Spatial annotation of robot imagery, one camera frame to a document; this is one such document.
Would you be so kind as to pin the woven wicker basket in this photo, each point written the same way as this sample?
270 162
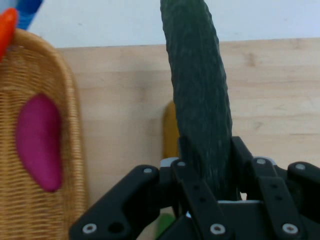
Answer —
15 75

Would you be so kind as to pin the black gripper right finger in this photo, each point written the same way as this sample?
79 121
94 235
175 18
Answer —
275 190

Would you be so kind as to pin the blue foam block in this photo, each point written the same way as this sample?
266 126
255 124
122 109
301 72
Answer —
27 12

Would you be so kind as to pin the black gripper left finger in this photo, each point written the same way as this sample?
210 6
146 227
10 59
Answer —
125 195

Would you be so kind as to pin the orange toy carrot with leaves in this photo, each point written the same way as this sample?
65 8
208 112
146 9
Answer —
6 27

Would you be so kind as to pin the brown toy potato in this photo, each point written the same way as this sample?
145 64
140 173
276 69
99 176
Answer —
171 130

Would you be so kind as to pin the dark green cucumber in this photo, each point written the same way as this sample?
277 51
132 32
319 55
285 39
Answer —
197 87

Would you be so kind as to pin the magenta toy vegetable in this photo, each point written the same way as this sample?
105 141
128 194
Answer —
40 142

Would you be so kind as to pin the wooden cutting board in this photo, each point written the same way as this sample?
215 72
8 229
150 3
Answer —
270 100

